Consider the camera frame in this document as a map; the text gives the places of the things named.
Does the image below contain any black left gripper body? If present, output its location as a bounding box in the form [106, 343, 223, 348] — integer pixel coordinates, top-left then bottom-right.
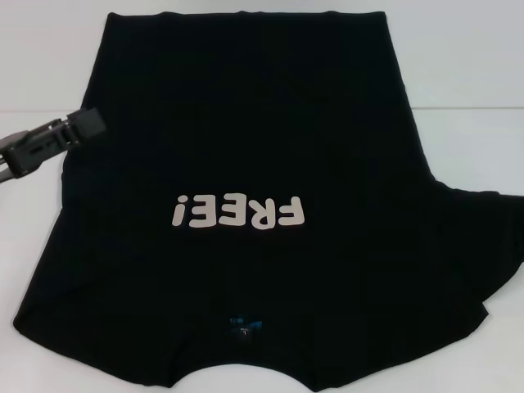
[0, 121, 67, 184]

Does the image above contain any black shirt with FREE print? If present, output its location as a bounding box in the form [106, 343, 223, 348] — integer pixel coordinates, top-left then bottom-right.
[11, 11, 524, 386]

